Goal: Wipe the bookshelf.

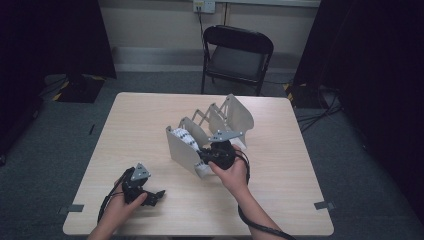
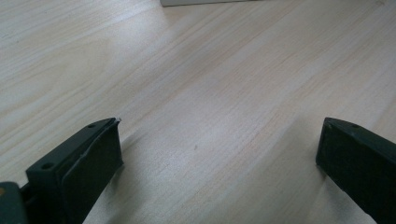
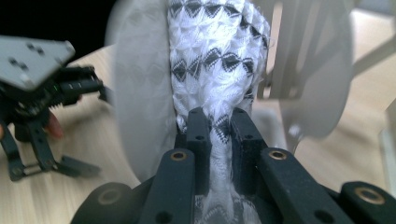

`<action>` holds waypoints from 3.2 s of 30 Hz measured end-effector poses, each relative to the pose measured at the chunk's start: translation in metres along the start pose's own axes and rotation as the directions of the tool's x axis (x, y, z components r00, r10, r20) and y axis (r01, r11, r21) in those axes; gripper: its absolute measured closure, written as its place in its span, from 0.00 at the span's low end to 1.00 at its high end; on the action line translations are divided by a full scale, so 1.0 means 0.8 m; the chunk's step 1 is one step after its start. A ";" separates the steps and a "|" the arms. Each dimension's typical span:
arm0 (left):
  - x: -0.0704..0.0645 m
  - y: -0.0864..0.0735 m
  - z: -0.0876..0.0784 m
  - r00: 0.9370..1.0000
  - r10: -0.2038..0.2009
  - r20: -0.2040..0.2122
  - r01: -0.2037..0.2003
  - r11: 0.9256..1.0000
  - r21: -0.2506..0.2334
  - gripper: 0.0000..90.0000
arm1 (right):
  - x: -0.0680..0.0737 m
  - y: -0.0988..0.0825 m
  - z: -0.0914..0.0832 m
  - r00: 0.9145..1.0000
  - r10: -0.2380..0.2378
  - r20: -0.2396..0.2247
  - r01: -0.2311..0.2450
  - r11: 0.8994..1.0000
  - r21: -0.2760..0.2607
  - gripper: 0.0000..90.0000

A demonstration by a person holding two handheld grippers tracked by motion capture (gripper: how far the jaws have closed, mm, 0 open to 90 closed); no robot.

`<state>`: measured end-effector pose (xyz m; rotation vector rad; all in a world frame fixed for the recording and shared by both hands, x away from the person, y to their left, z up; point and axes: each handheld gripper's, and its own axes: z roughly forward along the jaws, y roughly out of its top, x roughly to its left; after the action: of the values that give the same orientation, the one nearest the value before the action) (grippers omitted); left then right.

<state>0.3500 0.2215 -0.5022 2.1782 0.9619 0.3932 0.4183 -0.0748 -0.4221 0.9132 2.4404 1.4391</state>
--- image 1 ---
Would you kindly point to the black folding chair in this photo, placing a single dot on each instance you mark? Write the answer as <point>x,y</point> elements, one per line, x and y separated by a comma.
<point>236,63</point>

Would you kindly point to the white wall power outlet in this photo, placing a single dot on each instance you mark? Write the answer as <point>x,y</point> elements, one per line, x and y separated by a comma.
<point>204,6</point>

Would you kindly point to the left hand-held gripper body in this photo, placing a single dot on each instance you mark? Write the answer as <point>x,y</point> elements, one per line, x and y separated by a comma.
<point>133,190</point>

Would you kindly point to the black curtain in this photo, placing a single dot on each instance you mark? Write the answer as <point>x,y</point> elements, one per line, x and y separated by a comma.
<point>376,83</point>
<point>50,40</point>

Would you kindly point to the person's left hand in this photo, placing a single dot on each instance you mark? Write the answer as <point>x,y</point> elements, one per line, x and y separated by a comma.
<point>116,213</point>

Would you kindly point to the grey expandable metal rack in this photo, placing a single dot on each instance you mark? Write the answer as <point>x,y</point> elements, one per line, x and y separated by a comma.
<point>181,153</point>

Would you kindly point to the grey tape strip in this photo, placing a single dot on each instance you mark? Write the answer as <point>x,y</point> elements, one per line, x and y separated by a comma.
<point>325,205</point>
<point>71,209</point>

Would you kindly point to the black stand base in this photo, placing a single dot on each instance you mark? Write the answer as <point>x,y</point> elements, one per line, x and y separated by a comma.
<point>78,90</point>
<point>301,96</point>

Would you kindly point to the white black-patterned knit cloth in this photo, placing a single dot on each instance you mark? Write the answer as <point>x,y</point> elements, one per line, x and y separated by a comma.
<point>185,136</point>

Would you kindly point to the person's right hand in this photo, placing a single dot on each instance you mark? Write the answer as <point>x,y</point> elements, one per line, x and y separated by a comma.
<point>233,180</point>

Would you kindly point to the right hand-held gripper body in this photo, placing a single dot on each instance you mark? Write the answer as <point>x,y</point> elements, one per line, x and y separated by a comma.
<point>221,156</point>

